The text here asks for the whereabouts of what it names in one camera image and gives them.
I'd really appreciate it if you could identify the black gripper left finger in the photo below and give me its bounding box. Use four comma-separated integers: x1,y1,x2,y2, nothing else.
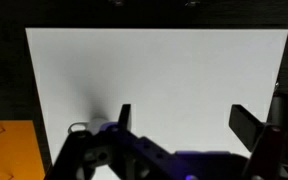
117,103,132,133

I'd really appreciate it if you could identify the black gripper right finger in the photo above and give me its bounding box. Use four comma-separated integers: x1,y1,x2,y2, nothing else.
228,104,267,153

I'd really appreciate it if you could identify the black office chair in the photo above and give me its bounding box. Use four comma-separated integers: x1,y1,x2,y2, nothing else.
267,92,288,168

